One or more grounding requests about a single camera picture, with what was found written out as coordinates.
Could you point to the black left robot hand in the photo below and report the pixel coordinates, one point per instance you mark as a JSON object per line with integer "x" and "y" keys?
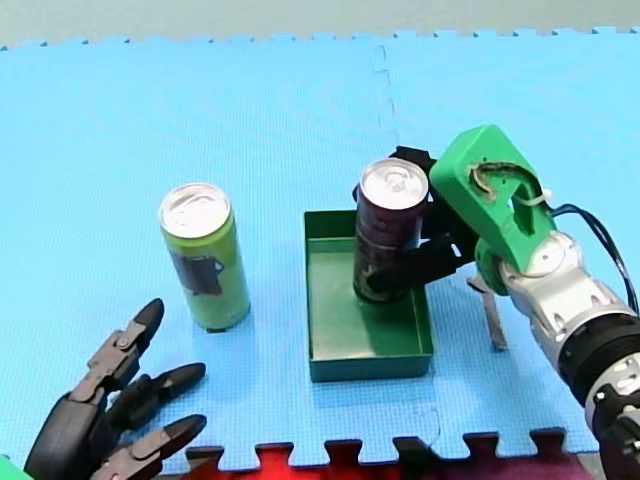
{"x": 100, "y": 400}

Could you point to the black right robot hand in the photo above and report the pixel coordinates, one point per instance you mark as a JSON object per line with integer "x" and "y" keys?
{"x": 427, "y": 250}

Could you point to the dark purple drink can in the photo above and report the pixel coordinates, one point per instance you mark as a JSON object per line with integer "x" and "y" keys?
{"x": 385, "y": 235}

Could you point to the green drink can dark band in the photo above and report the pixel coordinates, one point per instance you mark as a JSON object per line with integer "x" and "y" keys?
{"x": 207, "y": 260}

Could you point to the shallow green tray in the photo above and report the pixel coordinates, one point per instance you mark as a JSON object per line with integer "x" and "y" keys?
{"x": 367, "y": 325}

